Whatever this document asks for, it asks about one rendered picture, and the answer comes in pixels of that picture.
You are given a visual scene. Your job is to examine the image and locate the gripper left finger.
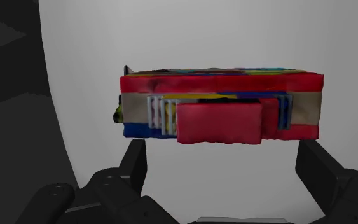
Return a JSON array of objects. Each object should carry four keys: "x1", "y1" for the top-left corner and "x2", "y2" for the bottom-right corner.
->
[{"x1": 15, "y1": 138, "x2": 179, "y2": 224}]

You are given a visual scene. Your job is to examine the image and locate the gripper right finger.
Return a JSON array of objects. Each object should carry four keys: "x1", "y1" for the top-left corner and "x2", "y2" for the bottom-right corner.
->
[{"x1": 295, "y1": 139, "x2": 358, "y2": 224}]

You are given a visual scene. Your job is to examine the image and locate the red multicoloured flat box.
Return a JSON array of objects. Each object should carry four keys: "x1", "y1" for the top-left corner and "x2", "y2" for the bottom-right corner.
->
[{"x1": 112, "y1": 64, "x2": 325, "y2": 146}]

